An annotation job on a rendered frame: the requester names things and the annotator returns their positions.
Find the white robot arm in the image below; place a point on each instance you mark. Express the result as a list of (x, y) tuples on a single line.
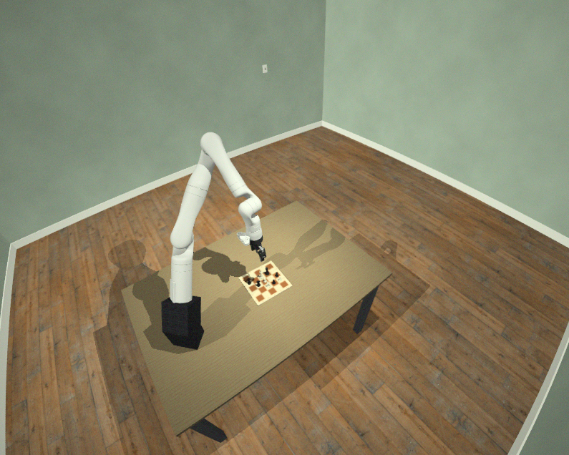
[(182, 237)]

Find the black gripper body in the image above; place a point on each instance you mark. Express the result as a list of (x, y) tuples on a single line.
[(257, 242)]

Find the cream and brown chessboard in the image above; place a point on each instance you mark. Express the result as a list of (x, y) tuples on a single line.
[(262, 294)]

